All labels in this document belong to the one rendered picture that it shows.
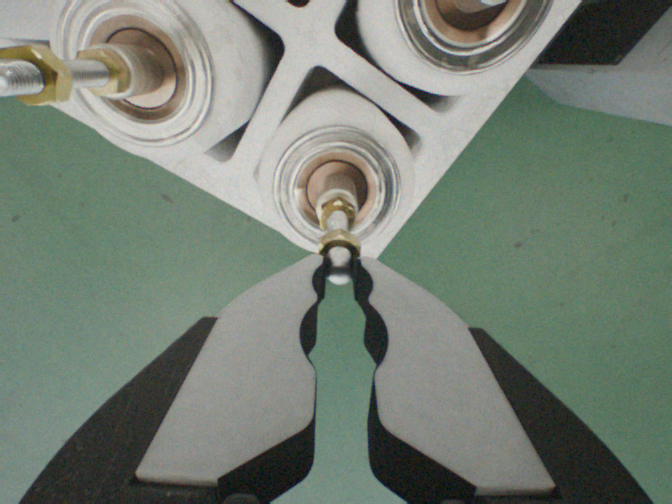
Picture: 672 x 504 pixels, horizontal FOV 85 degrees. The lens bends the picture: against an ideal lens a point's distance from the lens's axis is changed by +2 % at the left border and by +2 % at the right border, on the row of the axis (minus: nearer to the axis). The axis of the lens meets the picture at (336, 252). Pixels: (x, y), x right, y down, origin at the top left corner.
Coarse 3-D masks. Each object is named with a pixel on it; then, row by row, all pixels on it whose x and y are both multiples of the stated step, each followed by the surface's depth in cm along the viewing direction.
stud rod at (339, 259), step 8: (328, 216) 18; (336, 216) 17; (344, 216) 17; (328, 224) 17; (336, 224) 16; (344, 224) 16; (336, 248) 14; (344, 248) 14; (328, 256) 14; (336, 256) 13; (344, 256) 14; (328, 264) 13; (336, 264) 13; (344, 264) 13; (328, 272) 13; (336, 272) 13; (344, 272) 13; (352, 272) 13; (336, 280) 13; (344, 280) 13
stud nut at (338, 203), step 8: (328, 200) 18; (336, 200) 17; (344, 200) 18; (328, 208) 17; (336, 208) 17; (344, 208) 17; (352, 208) 18; (320, 216) 18; (352, 216) 18; (320, 224) 18; (352, 224) 18
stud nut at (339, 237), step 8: (328, 232) 15; (336, 232) 14; (344, 232) 14; (320, 240) 14; (328, 240) 14; (336, 240) 14; (344, 240) 14; (352, 240) 14; (320, 248) 14; (328, 248) 14; (352, 248) 14; (360, 248) 14; (352, 256) 14; (360, 256) 14
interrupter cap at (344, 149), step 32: (320, 128) 19; (352, 128) 19; (288, 160) 20; (320, 160) 20; (352, 160) 20; (384, 160) 20; (288, 192) 21; (384, 192) 21; (288, 224) 22; (384, 224) 22
